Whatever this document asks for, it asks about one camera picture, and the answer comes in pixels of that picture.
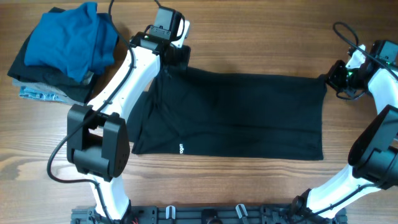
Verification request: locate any black t-shirt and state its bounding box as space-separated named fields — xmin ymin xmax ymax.
xmin=127 ymin=67 xmax=326 ymax=161

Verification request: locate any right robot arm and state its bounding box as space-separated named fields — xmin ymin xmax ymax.
xmin=289 ymin=40 xmax=397 ymax=223

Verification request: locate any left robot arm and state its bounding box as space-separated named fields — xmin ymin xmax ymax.
xmin=67 ymin=29 xmax=190 ymax=223

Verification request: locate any blue folded shirt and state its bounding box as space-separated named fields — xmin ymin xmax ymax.
xmin=24 ymin=2 xmax=118 ymax=83

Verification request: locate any black folded garment in stack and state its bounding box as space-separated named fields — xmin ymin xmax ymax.
xmin=7 ymin=7 xmax=104 ymax=86

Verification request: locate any grey folded garment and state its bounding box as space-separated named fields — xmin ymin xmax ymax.
xmin=12 ymin=72 xmax=96 ymax=105

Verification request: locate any light blue denim garment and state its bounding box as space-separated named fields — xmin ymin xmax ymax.
xmin=19 ymin=86 xmax=65 ymax=103

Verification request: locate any left black cable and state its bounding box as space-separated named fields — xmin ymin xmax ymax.
xmin=46 ymin=0 xmax=162 ymax=223

